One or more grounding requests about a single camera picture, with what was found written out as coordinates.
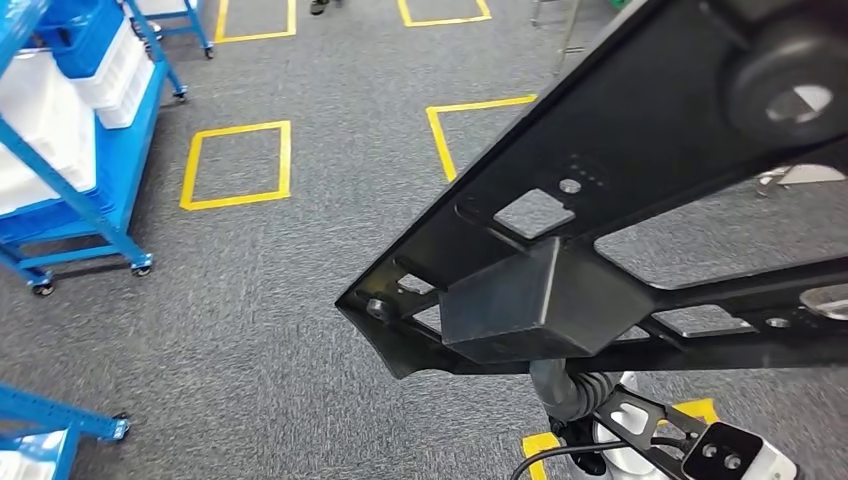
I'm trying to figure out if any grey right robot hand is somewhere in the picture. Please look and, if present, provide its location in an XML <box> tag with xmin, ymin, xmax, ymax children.
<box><xmin>528</xmin><ymin>359</ymin><xmax>578</xmax><ymax>423</ymax></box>

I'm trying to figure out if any black plastic mounting plate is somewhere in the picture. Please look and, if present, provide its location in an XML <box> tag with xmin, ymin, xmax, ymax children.
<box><xmin>334</xmin><ymin>0</ymin><xmax>848</xmax><ymax>380</ymax></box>

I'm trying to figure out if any blue rack with casters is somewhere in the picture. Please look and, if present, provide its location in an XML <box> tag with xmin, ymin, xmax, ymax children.
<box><xmin>122</xmin><ymin>0</ymin><xmax>215</xmax><ymax>61</ymax></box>
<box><xmin>0</xmin><ymin>0</ymin><xmax>189</xmax><ymax>297</ymax></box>

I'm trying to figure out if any blue plastic bin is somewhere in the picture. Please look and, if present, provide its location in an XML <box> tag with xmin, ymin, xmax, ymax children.
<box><xmin>36</xmin><ymin>0</ymin><xmax>127</xmax><ymax>79</ymax></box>

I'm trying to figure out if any black cable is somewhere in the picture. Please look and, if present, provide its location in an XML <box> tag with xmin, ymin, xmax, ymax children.
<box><xmin>510</xmin><ymin>438</ymin><xmax>687</xmax><ymax>480</ymax></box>

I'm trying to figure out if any black camera bracket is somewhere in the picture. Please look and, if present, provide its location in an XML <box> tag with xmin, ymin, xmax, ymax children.
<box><xmin>592</xmin><ymin>386</ymin><xmax>711</xmax><ymax>480</ymax></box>

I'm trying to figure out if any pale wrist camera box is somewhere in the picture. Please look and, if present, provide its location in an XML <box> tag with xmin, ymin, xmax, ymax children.
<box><xmin>680</xmin><ymin>421</ymin><xmax>801</xmax><ymax>480</ymax></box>

